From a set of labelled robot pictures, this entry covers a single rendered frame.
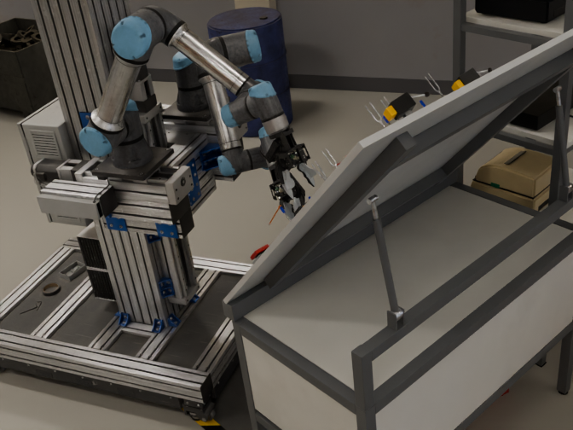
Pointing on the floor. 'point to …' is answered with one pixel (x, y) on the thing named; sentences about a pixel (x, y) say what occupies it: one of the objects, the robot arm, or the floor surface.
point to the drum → (225, 20)
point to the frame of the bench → (342, 394)
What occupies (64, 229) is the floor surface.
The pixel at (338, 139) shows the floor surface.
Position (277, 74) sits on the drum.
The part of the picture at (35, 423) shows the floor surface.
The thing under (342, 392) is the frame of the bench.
